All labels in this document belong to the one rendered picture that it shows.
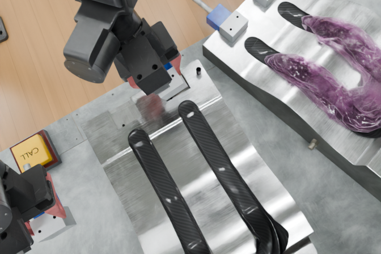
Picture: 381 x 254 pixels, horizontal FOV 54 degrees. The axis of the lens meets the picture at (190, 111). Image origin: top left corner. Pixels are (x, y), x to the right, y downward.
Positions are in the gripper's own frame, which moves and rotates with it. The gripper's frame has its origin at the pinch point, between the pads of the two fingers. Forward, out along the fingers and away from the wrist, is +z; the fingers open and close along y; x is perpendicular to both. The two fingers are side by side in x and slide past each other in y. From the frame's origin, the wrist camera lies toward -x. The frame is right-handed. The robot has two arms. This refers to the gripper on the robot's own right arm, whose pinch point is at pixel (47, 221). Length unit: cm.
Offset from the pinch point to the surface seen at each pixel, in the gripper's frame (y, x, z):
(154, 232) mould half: 13.4, -6.4, 9.6
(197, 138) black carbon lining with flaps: 28.3, 3.9, 5.9
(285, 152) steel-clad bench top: 42.9, -1.5, 18.1
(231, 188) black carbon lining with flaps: 28.8, -6.6, 10.0
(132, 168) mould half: 15.2, 4.7, 5.1
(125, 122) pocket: 17.8, 13.9, 2.8
